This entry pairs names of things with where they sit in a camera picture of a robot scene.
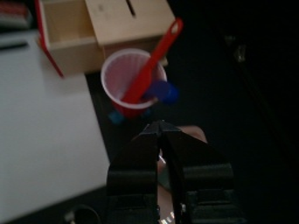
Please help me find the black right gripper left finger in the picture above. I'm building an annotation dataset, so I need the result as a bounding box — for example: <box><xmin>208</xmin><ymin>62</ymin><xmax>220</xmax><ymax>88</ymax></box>
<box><xmin>105</xmin><ymin>121</ymin><xmax>163</xmax><ymax>224</ymax></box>

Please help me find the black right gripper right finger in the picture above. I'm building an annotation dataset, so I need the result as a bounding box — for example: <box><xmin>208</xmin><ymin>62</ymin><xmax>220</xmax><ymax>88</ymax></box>
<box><xmin>156</xmin><ymin>121</ymin><xmax>248</xmax><ymax>224</ymax></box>

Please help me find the pink plate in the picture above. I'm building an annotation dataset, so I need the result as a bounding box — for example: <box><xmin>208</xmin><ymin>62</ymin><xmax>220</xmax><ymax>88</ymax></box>
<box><xmin>155</xmin><ymin>125</ymin><xmax>211</xmax><ymax>224</ymax></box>

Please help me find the white cutting board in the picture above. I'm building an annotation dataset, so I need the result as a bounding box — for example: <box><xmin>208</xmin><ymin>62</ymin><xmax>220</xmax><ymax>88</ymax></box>
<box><xmin>0</xmin><ymin>29</ymin><xmax>112</xmax><ymax>224</ymax></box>

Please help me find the red plastic cup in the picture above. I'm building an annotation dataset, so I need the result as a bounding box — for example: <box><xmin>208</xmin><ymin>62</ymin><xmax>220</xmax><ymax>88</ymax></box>
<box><xmin>99</xmin><ymin>47</ymin><xmax>170</xmax><ymax>120</ymax></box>

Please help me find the red toy spatula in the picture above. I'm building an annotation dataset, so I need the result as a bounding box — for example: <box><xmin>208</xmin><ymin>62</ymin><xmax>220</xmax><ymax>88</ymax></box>
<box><xmin>120</xmin><ymin>17</ymin><xmax>184</xmax><ymax>105</ymax></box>

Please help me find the wooden box with slot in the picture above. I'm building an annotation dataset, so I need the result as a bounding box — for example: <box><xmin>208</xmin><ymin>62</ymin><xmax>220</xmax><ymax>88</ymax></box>
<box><xmin>35</xmin><ymin>0</ymin><xmax>178</xmax><ymax>79</ymax></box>

